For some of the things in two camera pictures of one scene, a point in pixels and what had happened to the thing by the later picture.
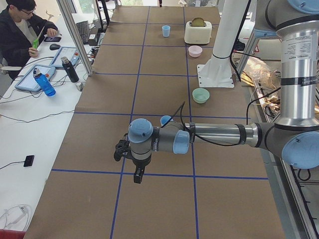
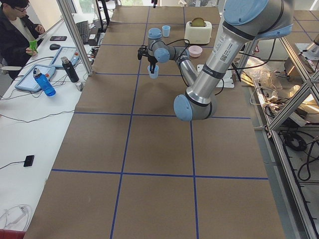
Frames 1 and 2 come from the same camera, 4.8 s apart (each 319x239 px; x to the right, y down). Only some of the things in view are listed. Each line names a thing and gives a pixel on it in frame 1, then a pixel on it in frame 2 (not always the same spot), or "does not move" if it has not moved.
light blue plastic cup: (164, 120) → (154, 75)
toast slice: (198, 22) does not move
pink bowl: (195, 51) does not move
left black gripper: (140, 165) → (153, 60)
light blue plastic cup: (166, 31) does not move
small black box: (29, 161) does not move
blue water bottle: (44, 82) does not move
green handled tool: (36, 42) → (33, 45)
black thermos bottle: (70, 69) does not move
